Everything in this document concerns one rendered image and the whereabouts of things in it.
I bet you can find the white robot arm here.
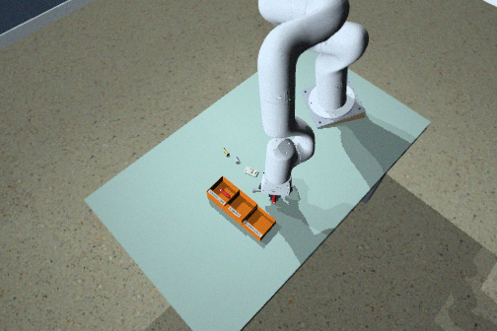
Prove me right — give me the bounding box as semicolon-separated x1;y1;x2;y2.
257;0;369;184

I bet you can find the orange bin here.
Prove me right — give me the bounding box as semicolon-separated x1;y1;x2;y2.
206;176;275;240

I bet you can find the white domino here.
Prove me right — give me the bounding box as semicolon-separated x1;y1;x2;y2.
244;166;258;177

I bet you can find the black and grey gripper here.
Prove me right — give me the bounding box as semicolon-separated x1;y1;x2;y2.
258;174;293;201

